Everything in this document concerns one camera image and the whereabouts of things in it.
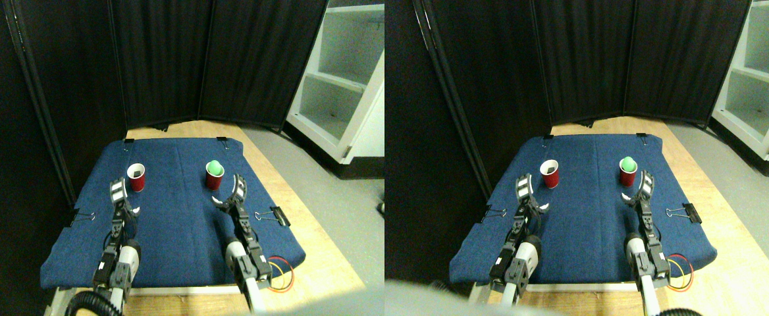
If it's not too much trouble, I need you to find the dark blue cloth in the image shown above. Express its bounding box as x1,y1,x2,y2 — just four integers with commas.
449,134,718,286
40,136,307,290

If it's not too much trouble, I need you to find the orange wire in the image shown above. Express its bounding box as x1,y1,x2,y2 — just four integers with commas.
668,253,695,292
267,258,293,292

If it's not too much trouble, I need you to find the red cup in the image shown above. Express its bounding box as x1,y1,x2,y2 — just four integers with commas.
540,159,560,189
619,163,639,188
126,163,146,193
205,165,225,192

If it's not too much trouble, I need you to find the curtain stand pole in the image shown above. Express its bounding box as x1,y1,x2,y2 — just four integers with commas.
413,0,494,198
1,0,77,206

